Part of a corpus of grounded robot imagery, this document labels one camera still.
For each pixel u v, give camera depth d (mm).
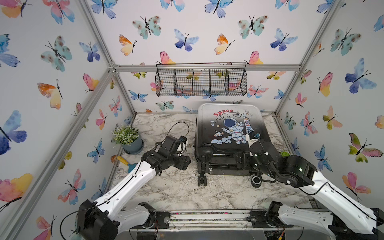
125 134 874
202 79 984
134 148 928
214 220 754
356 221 378
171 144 582
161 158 536
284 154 849
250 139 582
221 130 808
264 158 450
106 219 374
